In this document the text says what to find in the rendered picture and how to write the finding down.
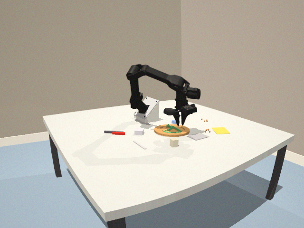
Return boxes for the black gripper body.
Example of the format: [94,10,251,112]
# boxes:
[163,97,197,115]

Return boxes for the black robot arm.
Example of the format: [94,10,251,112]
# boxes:
[126,64,201,115]

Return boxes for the orange round board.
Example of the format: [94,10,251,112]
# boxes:
[154,124,190,137]

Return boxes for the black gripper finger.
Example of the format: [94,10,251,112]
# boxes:
[173,114,180,126]
[181,112,188,126]

